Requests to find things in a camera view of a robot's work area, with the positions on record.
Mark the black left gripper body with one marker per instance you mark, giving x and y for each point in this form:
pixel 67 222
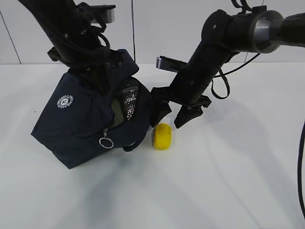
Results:
pixel 95 73

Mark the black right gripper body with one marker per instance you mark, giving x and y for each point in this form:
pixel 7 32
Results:
pixel 163 95

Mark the glass container with green lid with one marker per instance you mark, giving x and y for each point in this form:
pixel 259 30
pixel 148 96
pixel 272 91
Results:
pixel 118 115

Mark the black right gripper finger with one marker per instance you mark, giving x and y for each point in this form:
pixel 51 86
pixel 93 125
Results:
pixel 186 114
pixel 159 111

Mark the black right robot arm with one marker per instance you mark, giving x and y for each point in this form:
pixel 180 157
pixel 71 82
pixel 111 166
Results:
pixel 223 36

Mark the dark navy lunch bag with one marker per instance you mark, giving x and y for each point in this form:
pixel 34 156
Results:
pixel 76 123

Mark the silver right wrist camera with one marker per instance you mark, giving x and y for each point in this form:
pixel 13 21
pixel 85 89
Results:
pixel 169 64

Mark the yellow lemon-shaped toy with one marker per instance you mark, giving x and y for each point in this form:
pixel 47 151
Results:
pixel 162 136

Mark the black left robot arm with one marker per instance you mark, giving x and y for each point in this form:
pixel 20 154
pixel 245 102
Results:
pixel 77 34

